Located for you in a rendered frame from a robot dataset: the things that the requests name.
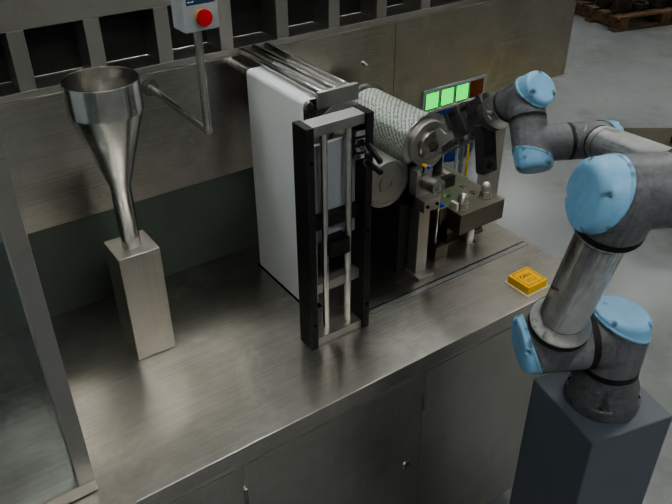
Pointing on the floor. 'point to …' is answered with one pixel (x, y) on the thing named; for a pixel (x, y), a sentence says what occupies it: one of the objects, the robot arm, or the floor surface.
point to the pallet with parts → (600, 10)
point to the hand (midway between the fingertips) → (444, 151)
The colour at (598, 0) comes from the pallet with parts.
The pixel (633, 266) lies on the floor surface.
